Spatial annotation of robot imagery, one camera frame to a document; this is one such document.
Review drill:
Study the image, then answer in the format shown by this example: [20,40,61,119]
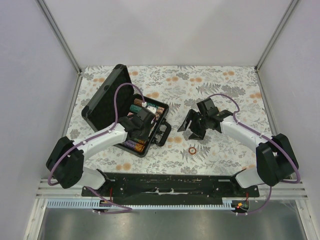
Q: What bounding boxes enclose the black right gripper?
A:
[178,109,209,141]

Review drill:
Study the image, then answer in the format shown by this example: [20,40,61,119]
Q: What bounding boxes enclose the black poker set case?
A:
[81,64,172,158]

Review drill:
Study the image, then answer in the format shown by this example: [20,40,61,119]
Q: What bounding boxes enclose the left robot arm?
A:
[46,106,157,197]

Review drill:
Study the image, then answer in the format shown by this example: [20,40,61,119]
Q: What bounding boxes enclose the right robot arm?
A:
[178,98,299,197]

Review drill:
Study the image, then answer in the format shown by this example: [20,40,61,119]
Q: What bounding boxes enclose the bottom poker chip row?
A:
[123,140,145,153]

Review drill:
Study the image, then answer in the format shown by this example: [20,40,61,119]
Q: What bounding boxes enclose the floral patterned table mat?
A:
[57,65,284,178]

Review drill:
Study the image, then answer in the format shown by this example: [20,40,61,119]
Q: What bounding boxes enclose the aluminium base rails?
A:
[34,161,311,201]

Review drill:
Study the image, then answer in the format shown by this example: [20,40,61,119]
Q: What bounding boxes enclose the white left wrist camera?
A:
[141,101,158,114]

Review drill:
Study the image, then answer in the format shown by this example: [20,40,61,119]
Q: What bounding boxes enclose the white slotted cable duct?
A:
[47,198,235,211]

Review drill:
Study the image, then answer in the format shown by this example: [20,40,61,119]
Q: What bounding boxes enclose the aluminium left frame post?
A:
[34,0,83,76]

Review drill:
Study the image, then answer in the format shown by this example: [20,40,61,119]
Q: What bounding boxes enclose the aluminium frame post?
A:
[34,0,83,76]
[254,0,301,72]

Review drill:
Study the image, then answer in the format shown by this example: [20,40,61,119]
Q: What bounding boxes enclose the aluminium right frame post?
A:
[254,0,301,72]

